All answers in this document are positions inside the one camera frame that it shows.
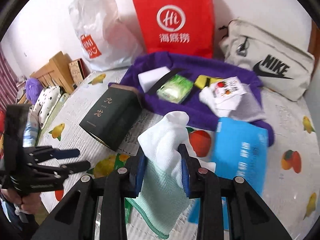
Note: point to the striped curtain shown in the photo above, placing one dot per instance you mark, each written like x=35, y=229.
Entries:
x=8, y=79

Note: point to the green plastic wrapper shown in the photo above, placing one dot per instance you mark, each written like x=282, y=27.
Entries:
x=120, y=161

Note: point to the fruit-print snack packet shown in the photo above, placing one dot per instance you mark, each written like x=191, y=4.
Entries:
x=226, y=89

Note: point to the white Miniso plastic bag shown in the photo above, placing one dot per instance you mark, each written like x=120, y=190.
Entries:
x=106, y=42

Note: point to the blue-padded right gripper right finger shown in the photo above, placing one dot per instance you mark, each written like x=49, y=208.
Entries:
x=249, y=216

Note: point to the green tissue packet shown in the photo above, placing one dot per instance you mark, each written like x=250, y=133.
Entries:
x=175, y=90

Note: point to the patterned book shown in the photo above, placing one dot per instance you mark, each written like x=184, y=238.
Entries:
x=78, y=71

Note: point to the yellow mesh pouch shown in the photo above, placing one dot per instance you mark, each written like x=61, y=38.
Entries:
x=205, y=81

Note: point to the red Haidilao paper bag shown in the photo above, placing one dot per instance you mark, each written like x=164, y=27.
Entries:
x=177, y=26

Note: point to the brown wooden door frame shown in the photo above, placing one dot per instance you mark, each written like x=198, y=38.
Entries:
x=314, y=42

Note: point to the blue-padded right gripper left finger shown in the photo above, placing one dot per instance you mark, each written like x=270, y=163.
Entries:
x=74, y=217

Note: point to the translucent organza pouch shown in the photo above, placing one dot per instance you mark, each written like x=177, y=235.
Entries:
x=248, y=109

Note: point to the dark green tea box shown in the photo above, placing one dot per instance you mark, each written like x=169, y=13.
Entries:
x=113, y=115

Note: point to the purple plush toy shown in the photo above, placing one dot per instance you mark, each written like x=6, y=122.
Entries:
x=33, y=89

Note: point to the wooden furniture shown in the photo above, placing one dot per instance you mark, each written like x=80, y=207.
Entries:
x=56, y=73

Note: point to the beige Nike waist bag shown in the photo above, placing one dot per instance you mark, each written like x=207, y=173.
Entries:
x=282, y=67

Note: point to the fruit-print table cover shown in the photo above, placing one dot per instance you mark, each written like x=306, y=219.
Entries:
x=291, y=187

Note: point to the purple fleece cloth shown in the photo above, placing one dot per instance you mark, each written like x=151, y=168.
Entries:
x=200, y=116

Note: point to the left hand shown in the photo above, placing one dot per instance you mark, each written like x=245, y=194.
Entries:
x=30, y=203

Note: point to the white and green glove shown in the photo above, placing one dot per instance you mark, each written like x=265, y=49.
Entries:
x=161, y=209

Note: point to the blue tissue pack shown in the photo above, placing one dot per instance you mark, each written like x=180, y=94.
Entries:
x=237, y=148

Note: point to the white sponge block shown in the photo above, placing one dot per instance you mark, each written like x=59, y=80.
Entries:
x=149, y=78

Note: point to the white spotted pillow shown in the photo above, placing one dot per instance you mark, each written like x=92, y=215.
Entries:
x=45, y=104

